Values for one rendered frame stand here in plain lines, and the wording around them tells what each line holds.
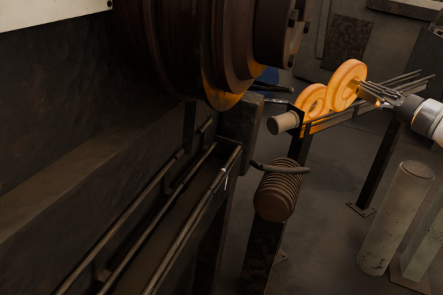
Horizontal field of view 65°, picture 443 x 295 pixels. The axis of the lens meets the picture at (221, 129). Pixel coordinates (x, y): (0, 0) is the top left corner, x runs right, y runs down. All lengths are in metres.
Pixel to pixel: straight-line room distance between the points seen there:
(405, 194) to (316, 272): 0.49
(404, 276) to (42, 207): 1.54
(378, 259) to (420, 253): 0.17
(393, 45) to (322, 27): 0.62
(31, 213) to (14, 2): 0.22
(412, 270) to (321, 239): 0.38
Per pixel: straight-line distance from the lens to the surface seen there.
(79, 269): 0.55
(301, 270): 1.59
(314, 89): 1.15
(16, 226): 0.44
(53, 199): 0.46
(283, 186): 1.08
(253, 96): 0.94
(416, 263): 1.71
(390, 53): 3.29
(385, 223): 1.53
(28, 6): 0.40
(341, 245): 1.77
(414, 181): 1.41
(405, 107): 0.99
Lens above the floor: 1.17
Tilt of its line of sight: 29 degrees down
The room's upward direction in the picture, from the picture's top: 9 degrees clockwise
